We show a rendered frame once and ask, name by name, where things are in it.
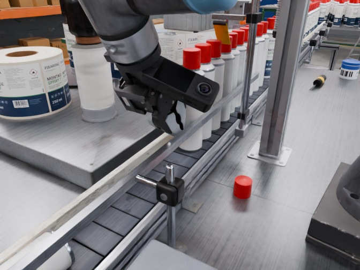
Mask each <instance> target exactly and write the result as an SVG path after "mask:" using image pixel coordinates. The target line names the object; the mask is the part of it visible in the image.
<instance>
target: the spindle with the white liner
mask: <svg viewBox="0 0 360 270"><path fill-rule="evenodd" d="M64 5H65V12H66V18H67V24H68V27H69V32H70V33H71V34H72V35H74V36H75V38H76V43H74V44H72V45H71V49H72V55H73V62H74V68H75V71H76V79H77V84H78V90H79V97H80V102H81V104H80V106H81V108H82V110H83V114H82V118H83V119H84V120H85V121H88V122H93V123H98V122H105V121H109V120H111V119H113V118H114V117H115V116H116V115H117V111H116V110H115V106H114V105H115V100H114V90H113V81H112V75H111V67H110V62H107V61H106V59H105V57H104V53H105V52H106V49H105V47H104V45H103V43H102V42H101V40H100V38H99V36H98V35H97V33H96V31H95V29H94V28H93V26H92V24H91V22H90V21H89V19H88V18H87V16H86V14H85V12H84V10H83V9H82V7H81V5H80V3H79V2H78V0H64Z"/></svg>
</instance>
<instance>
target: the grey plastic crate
mask: <svg viewBox="0 0 360 270"><path fill-rule="evenodd" d="M214 13H217V14H222V11H217V12H213V13H211V14H197V13H185V14H164V15H163V26H164V29H172V30H178V31H188V32H193V31H198V32H202V31H206V30H209V29H213V28H214V25H213V21H221V19H212V14H214Z"/></svg>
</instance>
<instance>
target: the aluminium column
mask: <svg viewBox="0 0 360 270"><path fill-rule="evenodd" d="M309 6H310V0H281V5H280V13H279V19H278V24H277V31H276V38H275V45H274V52H273V59H272V67H271V73H270V78H269V85H268V92H267V99H266V107H265V113H264V121H263V125H262V132H261V139H260V146H259V154H260V155H264V156H268V157H271V158H275V159H278V157H279V155H280V153H281V151H282V146H283V141H284V135H285V132H286V126H287V121H288V115H289V110H290V105H291V99H292V95H293V90H294V84H295V79H296V73H297V68H298V62H299V57H300V54H301V48H302V43H303V37H304V32H305V26H306V21H307V17H308V11H309Z"/></svg>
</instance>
